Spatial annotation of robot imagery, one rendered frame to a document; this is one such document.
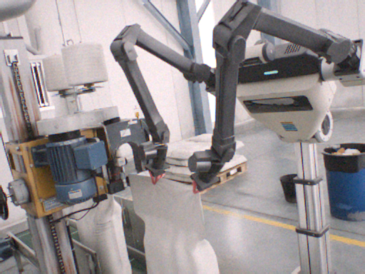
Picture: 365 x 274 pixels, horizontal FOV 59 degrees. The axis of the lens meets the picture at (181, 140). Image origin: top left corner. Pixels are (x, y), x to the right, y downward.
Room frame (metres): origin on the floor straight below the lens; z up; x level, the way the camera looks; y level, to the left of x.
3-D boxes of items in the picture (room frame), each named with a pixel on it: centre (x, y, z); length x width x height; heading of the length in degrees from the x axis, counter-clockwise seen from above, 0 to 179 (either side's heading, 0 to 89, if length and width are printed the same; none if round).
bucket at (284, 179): (3.50, -1.18, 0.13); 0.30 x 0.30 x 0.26
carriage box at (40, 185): (1.44, 0.58, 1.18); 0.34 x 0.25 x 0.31; 132
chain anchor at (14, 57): (1.32, 0.61, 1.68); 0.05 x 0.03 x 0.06; 132
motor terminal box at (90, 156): (1.20, 0.35, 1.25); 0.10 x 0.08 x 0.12; 157
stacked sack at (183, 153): (4.44, -0.17, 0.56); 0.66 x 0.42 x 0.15; 132
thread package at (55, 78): (1.54, 0.52, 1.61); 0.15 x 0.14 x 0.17; 42
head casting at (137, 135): (1.69, 0.35, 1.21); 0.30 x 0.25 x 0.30; 42
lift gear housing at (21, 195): (1.30, 0.71, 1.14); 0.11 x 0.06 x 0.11; 42
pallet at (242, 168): (4.80, -0.23, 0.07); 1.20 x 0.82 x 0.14; 134
